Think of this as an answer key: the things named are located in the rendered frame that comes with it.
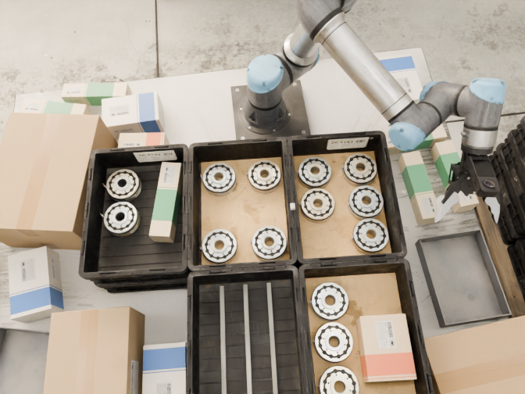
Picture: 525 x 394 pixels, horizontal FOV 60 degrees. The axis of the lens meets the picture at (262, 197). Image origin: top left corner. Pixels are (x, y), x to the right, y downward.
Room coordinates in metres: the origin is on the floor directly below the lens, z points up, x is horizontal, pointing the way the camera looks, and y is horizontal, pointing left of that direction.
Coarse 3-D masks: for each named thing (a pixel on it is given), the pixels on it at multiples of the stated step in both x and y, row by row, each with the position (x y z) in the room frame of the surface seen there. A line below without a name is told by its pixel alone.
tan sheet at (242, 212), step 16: (240, 160) 0.69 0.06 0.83; (256, 160) 0.69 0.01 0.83; (272, 160) 0.68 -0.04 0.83; (240, 176) 0.64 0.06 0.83; (208, 192) 0.59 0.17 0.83; (240, 192) 0.58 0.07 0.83; (256, 192) 0.58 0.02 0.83; (272, 192) 0.57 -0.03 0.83; (208, 208) 0.54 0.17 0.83; (224, 208) 0.53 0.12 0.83; (240, 208) 0.53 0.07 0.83; (256, 208) 0.52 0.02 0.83; (272, 208) 0.52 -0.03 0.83; (208, 224) 0.48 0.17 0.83; (224, 224) 0.48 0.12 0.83; (240, 224) 0.47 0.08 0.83; (256, 224) 0.47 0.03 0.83; (272, 224) 0.47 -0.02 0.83; (240, 240) 0.43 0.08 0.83; (240, 256) 0.37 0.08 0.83; (256, 256) 0.37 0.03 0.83; (288, 256) 0.36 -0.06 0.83
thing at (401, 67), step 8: (392, 56) 1.09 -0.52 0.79; (400, 56) 1.08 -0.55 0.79; (408, 56) 1.08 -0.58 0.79; (384, 64) 1.06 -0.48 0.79; (392, 64) 1.05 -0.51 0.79; (400, 64) 1.05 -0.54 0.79; (408, 64) 1.05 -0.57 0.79; (392, 72) 1.02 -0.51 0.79; (400, 72) 1.02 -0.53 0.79; (408, 72) 1.01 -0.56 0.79; (416, 72) 1.01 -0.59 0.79; (400, 80) 0.98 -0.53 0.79; (408, 80) 0.98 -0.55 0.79; (416, 80) 0.98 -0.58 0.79; (408, 88) 0.94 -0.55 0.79; (416, 88) 0.94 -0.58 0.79; (416, 96) 0.91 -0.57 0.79
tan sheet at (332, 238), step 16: (336, 160) 0.66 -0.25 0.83; (336, 176) 0.61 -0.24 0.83; (304, 192) 0.56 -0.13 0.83; (336, 192) 0.55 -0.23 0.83; (336, 208) 0.50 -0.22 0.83; (304, 224) 0.46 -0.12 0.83; (320, 224) 0.45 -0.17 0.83; (336, 224) 0.45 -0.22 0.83; (352, 224) 0.44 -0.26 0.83; (384, 224) 0.43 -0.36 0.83; (304, 240) 0.41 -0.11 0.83; (320, 240) 0.40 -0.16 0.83; (336, 240) 0.40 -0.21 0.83; (304, 256) 0.36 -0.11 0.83; (320, 256) 0.35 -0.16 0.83
